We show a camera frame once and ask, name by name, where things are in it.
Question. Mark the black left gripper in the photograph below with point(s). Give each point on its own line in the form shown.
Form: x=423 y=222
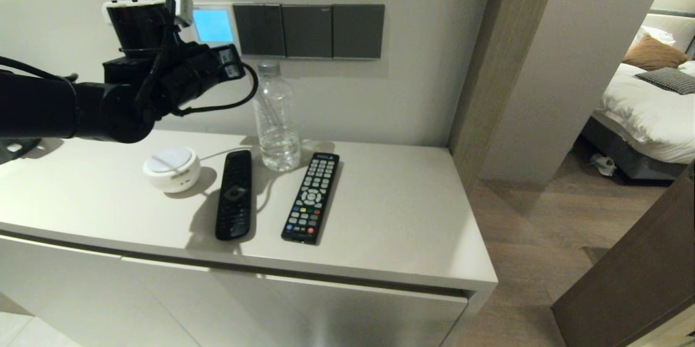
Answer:
x=187 y=75

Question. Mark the white wall thermostat panel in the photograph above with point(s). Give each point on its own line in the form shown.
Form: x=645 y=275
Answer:
x=214 y=26

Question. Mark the plain black remote control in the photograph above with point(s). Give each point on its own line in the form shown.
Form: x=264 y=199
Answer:
x=234 y=195

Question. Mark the black remote with coloured buttons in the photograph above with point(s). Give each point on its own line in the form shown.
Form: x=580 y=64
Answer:
x=310 y=200

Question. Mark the clear plastic water bottle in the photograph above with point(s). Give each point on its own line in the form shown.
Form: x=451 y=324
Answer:
x=277 y=119

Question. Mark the white round smart speaker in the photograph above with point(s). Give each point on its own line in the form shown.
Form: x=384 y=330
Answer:
x=171 y=169

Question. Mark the beige sideboard cabinet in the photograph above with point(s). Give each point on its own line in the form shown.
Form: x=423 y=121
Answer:
x=380 y=216

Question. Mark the right white drawer front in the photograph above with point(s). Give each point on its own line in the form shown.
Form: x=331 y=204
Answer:
x=326 y=320

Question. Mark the beige cabinet door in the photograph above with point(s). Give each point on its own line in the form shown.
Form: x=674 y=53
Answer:
x=65 y=292

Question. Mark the white and teal sneaker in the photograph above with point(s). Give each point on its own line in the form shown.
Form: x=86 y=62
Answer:
x=604 y=165

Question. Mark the dark grey bed base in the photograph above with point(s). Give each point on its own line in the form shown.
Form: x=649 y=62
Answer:
x=624 y=157

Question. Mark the bed with white duvet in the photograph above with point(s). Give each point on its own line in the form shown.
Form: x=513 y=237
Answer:
x=646 y=113

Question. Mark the white pillow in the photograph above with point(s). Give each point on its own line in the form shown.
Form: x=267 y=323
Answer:
x=651 y=36

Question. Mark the brown pillow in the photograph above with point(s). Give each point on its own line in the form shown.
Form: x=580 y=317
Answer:
x=654 y=55

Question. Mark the checkered grey pillow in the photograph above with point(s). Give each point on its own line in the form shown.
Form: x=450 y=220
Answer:
x=670 y=81

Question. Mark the padded bed headboard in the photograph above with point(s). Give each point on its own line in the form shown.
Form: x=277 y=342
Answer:
x=678 y=24

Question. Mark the brown wooden door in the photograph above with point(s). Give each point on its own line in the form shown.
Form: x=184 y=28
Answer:
x=640 y=282

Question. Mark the grey multi-rocker wall switch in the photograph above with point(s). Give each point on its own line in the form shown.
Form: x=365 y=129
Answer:
x=259 y=31

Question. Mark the grey single-rocker wall switch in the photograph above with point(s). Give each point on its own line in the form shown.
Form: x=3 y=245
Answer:
x=358 y=32
x=307 y=32

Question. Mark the left wrist camera assembly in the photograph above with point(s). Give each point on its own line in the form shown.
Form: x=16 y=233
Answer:
x=141 y=18

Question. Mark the wooden door frame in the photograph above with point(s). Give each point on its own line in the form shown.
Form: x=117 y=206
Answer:
x=499 y=64

